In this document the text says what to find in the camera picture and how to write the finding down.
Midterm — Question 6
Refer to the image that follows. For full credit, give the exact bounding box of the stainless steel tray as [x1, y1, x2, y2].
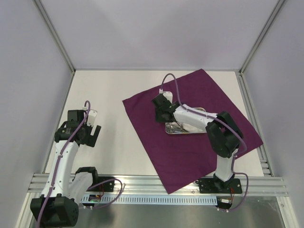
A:
[165, 122, 206, 134]

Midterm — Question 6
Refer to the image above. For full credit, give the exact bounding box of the white gauze pad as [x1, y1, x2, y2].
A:
[183, 124, 202, 133]

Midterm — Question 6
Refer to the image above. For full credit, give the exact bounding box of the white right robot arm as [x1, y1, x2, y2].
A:
[152, 93, 244, 192]

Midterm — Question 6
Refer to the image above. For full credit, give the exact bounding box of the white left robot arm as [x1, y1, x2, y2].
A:
[30, 109, 101, 228]

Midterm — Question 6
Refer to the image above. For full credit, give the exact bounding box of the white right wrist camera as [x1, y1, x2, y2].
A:
[159, 89, 173, 103]

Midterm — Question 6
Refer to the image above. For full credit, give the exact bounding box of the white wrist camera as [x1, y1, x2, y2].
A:
[85, 109, 98, 127]
[159, 89, 173, 103]

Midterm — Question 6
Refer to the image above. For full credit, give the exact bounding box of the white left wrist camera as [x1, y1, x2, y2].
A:
[85, 109, 98, 127]

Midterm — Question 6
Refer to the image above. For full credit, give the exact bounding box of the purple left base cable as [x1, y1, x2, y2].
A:
[78, 179, 126, 211]

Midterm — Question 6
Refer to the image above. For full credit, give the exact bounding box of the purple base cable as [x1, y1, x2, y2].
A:
[215, 190, 249, 213]
[78, 179, 126, 211]

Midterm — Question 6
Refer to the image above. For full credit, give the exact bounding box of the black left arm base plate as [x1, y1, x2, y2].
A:
[87, 176, 121, 193]

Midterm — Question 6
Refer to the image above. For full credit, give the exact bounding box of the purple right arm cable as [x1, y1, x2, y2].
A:
[158, 73, 249, 198]

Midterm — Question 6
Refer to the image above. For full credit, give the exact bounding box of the white slotted cable duct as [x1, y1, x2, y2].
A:
[80, 194, 218, 206]

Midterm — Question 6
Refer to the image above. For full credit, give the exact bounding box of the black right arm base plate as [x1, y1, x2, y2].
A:
[195, 174, 243, 194]

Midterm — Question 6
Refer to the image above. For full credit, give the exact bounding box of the aluminium left frame post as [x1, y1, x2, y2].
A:
[33, 0, 76, 75]

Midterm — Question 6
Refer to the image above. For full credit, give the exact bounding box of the aluminium frame post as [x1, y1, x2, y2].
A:
[238, 0, 287, 76]
[33, 0, 76, 75]

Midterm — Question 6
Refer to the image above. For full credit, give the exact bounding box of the aluminium front rail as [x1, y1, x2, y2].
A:
[28, 174, 288, 197]

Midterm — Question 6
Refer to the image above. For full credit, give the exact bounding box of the aluminium rail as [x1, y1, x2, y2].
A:
[28, 174, 288, 197]
[237, 70, 295, 228]

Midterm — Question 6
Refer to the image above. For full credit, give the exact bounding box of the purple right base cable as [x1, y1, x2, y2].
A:
[215, 190, 249, 213]

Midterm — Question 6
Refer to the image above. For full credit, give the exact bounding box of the aluminium right frame post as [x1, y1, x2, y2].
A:
[238, 0, 287, 76]

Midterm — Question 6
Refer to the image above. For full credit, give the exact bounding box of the aluminium right side rail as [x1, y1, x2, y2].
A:
[237, 70, 295, 228]

